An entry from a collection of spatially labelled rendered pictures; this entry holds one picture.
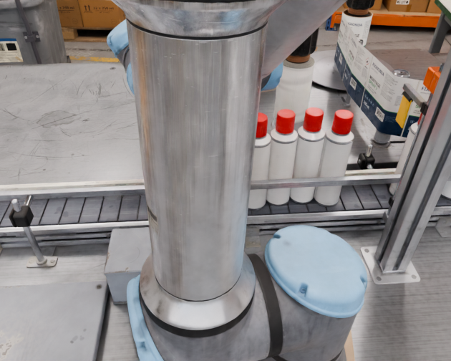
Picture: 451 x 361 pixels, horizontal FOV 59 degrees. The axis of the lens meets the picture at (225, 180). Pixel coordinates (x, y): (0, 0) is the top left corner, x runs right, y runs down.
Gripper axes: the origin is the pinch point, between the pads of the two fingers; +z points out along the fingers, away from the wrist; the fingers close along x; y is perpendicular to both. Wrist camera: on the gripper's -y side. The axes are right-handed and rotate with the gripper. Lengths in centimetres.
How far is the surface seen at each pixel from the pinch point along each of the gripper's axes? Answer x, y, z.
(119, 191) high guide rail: 17.8, -4.0, -13.0
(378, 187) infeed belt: -24.7, 2.7, 20.4
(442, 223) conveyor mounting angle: -33.0, -5.4, 29.3
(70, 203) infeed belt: 32.3, 1.9, -12.3
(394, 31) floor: -121, 336, 178
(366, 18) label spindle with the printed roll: -44, 56, 10
